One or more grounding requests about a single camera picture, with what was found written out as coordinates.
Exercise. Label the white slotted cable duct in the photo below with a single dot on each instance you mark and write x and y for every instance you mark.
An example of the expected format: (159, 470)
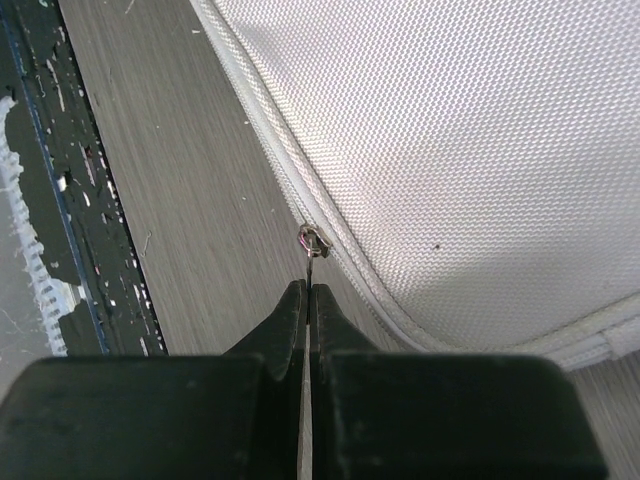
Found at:
(52, 297)

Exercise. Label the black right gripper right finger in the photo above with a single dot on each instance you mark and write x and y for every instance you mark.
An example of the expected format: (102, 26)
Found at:
(382, 415)

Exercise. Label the grey medicine kit case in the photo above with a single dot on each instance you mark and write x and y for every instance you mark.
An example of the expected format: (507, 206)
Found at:
(474, 165)

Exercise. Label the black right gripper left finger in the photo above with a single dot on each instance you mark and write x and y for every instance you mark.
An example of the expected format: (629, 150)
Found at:
(229, 416)

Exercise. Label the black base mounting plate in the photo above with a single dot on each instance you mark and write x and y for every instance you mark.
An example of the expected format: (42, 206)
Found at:
(69, 188)

